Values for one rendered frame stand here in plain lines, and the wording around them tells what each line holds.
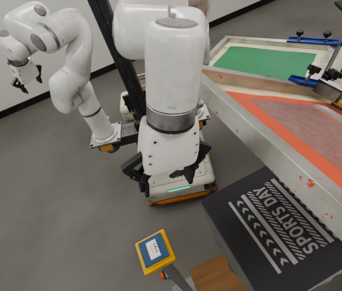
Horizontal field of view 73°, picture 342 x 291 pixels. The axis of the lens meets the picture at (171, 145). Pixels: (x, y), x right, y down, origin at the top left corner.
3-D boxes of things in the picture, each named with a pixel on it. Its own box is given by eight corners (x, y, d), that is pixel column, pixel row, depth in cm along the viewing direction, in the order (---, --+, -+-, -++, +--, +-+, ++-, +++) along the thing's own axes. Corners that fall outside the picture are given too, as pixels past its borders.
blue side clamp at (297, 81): (290, 97, 86) (301, 79, 82) (280, 91, 89) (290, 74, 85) (333, 103, 100) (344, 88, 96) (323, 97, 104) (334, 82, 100)
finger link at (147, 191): (143, 161, 42) (144, 185, 46) (126, 165, 40) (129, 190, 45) (149, 174, 39) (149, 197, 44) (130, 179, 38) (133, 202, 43)
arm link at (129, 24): (185, 26, 50) (198, 73, 35) (125, 24, 49) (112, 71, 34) (189, -22, 44) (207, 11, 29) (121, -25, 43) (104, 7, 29)
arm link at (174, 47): (145, 0, 35) (208, 2, 36) (147, 68, 42) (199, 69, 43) (142, 26, 24) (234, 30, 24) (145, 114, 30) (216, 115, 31)
